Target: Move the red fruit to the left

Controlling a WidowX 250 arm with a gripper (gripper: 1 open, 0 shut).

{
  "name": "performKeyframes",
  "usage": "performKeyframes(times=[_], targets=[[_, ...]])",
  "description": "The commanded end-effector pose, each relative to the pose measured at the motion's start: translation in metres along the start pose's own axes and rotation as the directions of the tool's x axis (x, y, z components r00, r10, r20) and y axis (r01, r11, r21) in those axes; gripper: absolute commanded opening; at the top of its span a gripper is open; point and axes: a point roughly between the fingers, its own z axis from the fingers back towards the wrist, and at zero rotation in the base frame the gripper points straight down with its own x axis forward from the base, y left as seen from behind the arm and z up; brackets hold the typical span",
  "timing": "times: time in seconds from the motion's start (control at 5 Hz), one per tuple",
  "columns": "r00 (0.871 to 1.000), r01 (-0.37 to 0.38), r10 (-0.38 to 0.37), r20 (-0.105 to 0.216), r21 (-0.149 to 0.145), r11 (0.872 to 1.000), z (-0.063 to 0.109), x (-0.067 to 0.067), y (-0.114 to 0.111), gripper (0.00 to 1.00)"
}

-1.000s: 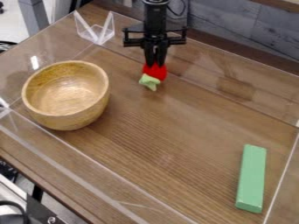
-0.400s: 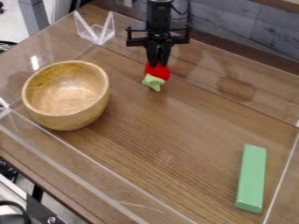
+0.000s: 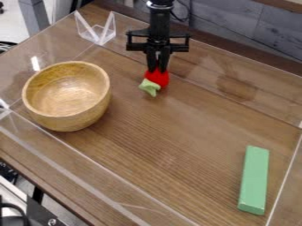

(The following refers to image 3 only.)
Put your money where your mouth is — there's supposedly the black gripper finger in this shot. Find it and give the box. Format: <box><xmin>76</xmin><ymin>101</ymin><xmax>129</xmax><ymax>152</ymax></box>
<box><xmin>157</xmin><ymin>48</ymin><xmax>171</xmax><ymax>72</ymax></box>
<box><xmin>145</xmin><ymin>48</ymin><xmax>156</xmax><ymax>72</ymax></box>

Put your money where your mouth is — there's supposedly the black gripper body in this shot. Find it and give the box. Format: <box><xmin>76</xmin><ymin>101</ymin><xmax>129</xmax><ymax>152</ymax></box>
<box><xmin>125</xmin><ymin>28</ymin><xmax>191</xmax><ymax>53</ymax></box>

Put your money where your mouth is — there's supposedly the red plush fruit green stem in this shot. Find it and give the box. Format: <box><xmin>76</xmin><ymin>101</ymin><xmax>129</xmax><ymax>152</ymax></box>
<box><xmin>137</xmin><ymin>69</ymin><xmax>169</xmax><ymax>97</ymax></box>

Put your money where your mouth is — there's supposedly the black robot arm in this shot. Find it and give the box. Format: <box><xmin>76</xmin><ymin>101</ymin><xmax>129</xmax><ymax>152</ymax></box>
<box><xmin>125</xmin><ymin>0</ymin><xmax>191</xmax><ymax>72</ymax></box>

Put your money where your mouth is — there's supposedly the wooden bowl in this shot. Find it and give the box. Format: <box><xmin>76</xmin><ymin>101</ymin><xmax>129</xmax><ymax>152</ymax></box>
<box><xmin>21</xmin><ymin>61</ymin><xmax>111</xmax><ymax>132</ymax></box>

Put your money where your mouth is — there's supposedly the green rectangular block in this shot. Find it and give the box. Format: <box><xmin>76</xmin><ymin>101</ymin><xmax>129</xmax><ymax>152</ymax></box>
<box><xmin>236</xmin><ymin>146</ymin><xmax>270</xmax><ymax>215</ymax></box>

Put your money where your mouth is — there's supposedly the black device bottom left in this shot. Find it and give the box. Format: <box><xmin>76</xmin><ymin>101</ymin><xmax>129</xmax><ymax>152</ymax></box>
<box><xmin>0</xmin><ymin>198</ymin><xmax>68</xmax><ymax>226</ymax></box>

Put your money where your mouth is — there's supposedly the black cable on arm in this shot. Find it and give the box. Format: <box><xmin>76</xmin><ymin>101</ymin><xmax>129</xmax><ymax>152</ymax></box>
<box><xmin>168</xmin><ymin>0</ymin><xmax>193</xmax><ymax>29</ymax></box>

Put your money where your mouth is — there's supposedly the clear acrylic tray enclosure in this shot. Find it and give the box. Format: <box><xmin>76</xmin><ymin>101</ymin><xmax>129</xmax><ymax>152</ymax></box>
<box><xmin>0</xmin><ymin>6</ymin><xmax>302</xmax><ymax>226</ymax></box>

